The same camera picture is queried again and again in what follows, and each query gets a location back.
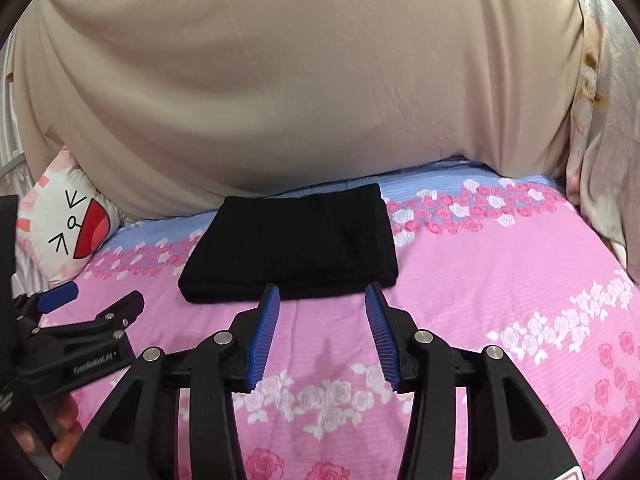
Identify cat face pillow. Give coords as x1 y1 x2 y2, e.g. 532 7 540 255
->
14 146 127 283

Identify pale floral blanket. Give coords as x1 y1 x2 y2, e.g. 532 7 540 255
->
565 0 640 286

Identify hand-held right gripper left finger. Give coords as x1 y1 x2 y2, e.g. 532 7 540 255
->
60 282 281 480

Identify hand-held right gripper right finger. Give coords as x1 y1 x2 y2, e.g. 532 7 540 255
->
364 281 577 480

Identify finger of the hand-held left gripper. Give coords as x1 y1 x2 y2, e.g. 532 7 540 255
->
16 281 81 325
29 290 146 357

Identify pink floral bed sheet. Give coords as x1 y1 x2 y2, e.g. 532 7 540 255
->
10 157 640 480

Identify white satin curtain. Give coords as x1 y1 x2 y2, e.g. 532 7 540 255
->
0 45 31 196

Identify beige quilt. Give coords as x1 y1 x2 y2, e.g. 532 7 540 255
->
12 0 587 222

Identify person's left hand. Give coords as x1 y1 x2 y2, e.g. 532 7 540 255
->
10 394 84 467

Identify black pants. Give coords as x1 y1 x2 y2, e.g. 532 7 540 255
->
177 182 399 305

